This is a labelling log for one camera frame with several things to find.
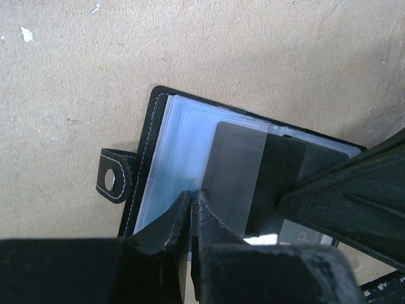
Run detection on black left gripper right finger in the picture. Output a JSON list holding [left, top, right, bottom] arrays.
[[191, 190, 365, 303]]

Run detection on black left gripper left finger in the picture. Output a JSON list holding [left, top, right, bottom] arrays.
[[1, 191, 191, 303]]

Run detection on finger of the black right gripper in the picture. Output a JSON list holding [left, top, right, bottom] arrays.
[[278, 130, 404, 271]]

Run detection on dark card from holder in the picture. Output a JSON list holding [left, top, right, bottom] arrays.
[[201, 122, 306, 238]]

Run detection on black leather card holder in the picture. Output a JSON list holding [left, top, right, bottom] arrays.
[[96, 86, 365, 246]]

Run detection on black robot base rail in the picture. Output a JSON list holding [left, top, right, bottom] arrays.
[[360, 270, 405, 304]]

